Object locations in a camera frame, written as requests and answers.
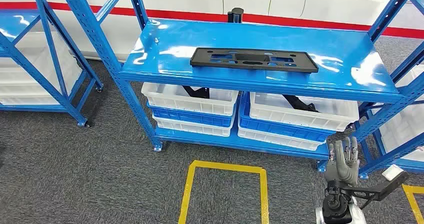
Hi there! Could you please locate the blue metal shelf rack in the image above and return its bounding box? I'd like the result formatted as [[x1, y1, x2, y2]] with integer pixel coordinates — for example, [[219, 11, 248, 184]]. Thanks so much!
[[351, 40, 424, 180], [0, 0, 104, 128], [56, 0, 424, 174]]

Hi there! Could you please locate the black plastic panel part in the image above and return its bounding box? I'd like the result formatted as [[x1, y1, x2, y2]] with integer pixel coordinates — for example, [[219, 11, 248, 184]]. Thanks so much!
[[189, 47, 320, 74]]

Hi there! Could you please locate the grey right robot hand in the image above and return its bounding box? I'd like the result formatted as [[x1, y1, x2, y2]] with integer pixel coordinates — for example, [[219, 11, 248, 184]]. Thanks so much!
[[323, 136, 361, 187]]

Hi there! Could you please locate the translucent white crate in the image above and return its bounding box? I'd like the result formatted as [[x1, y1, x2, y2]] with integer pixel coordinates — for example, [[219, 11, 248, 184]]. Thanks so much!
[[0, 30, 84, 98], [370, 63, 424, 162], [0, 95, 62, 106]]

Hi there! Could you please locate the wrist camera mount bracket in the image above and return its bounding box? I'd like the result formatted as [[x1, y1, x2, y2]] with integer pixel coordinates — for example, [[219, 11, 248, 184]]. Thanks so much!
[[326, 170, 410, 210]]

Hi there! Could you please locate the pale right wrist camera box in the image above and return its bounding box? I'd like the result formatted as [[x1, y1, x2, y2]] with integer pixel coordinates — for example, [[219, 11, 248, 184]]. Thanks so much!
[[381, 164, 405, 180]]

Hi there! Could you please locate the yellow floor tape square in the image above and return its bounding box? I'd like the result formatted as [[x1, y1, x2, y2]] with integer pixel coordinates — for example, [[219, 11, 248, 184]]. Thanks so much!
[[177, 160, 270, 224], [401, 184, 424, 224]]

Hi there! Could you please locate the black stanchion post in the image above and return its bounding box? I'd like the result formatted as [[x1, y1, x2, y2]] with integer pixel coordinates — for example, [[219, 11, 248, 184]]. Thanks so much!
[[227, 7, 245, 24]]

